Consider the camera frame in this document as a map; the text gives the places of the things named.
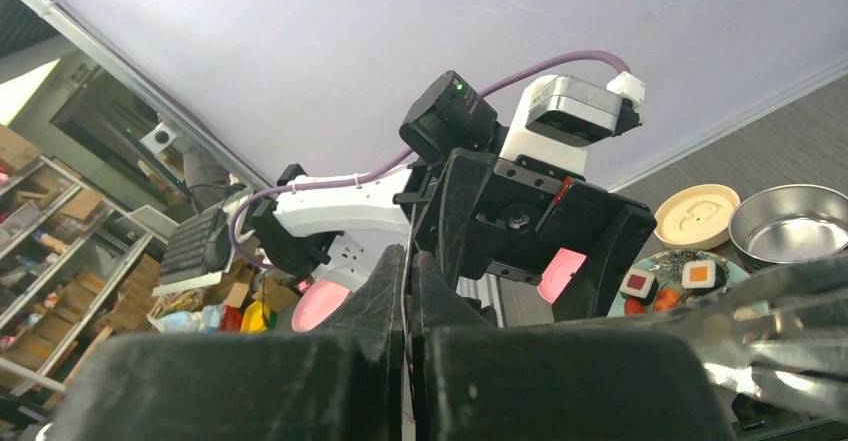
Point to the black metal tongs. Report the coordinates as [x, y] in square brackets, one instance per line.
[780, 336]

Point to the light green plate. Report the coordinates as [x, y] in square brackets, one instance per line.
[671, 279]

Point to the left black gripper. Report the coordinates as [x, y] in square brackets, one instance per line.
[480, 215]

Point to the sushi roll red centre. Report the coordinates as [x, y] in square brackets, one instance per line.
[640, 285]

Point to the sushi roll orange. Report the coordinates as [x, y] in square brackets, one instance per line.
[701, 276]

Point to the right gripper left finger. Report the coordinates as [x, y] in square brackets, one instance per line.
[338, 381]

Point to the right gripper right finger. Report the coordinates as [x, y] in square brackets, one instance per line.
[474, 381]

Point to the pink round lid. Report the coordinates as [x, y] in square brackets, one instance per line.
[323, 297]

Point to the steel bowl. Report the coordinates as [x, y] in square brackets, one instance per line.
[789, 224]

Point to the beige round lid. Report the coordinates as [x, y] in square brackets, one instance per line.
[697, 217]

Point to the red sausage toy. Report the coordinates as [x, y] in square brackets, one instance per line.
[634, 306]

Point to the orange carrot toy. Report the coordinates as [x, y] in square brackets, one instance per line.
[667, 299]

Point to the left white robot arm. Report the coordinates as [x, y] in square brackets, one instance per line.
[304, 226]

